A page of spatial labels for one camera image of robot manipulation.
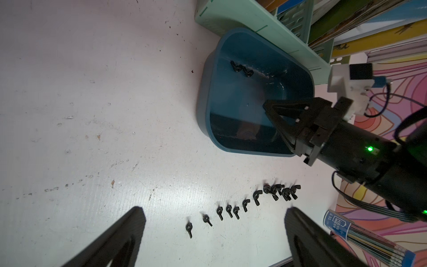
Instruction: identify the teal plastic storage tray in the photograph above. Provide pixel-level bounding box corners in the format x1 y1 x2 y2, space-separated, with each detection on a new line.
196 28 314 157

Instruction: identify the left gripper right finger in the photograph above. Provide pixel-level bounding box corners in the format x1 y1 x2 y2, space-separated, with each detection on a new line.
284 207 366 267

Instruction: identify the eleventh black wing nut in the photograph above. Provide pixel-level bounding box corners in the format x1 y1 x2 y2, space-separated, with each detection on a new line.
216 206 224 221

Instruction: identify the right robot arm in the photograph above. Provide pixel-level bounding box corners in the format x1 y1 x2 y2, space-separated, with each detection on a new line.
263 97 427 223

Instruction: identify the twelfth black wing nut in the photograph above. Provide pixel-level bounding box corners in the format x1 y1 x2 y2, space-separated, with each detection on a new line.
186 222 193 239

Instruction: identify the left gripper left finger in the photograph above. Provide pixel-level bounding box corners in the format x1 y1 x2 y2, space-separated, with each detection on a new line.
64 206 146 267

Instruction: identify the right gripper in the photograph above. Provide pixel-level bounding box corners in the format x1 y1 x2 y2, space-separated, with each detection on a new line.
263 97 353 166

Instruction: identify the mint green file organizer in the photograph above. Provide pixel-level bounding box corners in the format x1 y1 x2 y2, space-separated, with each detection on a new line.
195 0 331 85

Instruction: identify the blue lid clear jar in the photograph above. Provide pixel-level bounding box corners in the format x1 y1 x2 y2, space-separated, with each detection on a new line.
323 210 415 267

